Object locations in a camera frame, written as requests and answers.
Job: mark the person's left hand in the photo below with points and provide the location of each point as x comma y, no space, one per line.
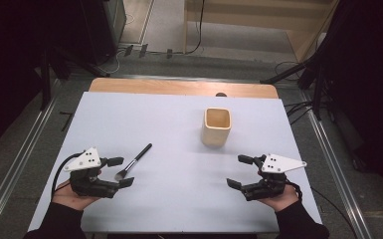
66,197

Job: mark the beige square cup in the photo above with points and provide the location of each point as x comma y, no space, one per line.
216,134

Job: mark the black makeup brush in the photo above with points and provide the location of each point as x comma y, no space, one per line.
136,160

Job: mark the black tripod stand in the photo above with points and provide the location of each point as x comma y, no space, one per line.
317,89
45,83

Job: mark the dark power plug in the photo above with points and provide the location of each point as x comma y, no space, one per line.
143,50
128,50

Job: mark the metal floor rail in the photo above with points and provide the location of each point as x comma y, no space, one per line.
16,159
338,172

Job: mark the black tape strip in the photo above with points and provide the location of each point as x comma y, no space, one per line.
68,119

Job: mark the black curtain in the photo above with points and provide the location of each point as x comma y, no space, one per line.
371,83
10,66

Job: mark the white table mat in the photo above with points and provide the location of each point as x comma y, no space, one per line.
179,186

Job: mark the light wooden furniture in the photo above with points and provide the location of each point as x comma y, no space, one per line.
245,20

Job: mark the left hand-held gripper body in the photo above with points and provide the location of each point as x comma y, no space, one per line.
89,184

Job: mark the person's right hand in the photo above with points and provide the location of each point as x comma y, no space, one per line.
278,201

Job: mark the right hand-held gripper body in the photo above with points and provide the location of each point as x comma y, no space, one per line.
272,181

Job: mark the black cabinet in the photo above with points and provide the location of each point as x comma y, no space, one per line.
101,30

